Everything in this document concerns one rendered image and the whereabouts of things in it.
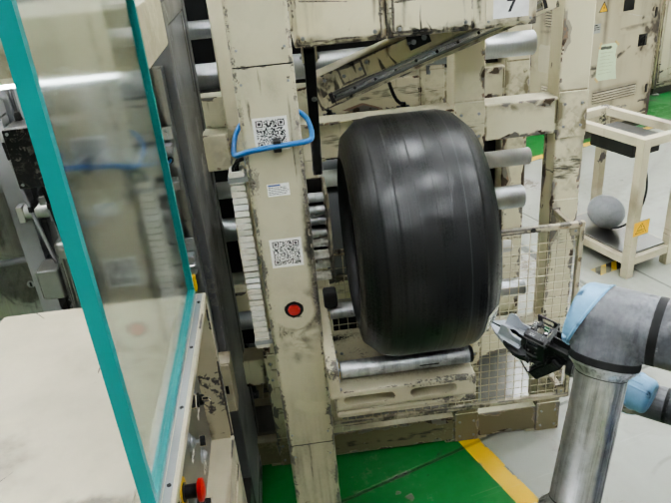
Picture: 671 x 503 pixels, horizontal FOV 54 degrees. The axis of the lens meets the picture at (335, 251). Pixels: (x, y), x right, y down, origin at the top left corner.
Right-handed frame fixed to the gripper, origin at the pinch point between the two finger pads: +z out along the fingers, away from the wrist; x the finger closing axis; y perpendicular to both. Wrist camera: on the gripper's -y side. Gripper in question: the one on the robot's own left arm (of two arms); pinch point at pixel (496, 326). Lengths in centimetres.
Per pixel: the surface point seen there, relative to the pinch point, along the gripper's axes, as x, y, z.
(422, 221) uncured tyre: 3.5, 31.3, 13.8
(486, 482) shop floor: -6, -116, 14
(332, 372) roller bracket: 29.6, -4.2, 27.3
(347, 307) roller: 6.0, -18.0, 46.2
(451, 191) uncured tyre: -5.1, 33.3, 12.3
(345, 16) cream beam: -28, 53, 56
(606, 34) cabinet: -402, -185, 158
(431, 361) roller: 9.9, -13.0, 13.1
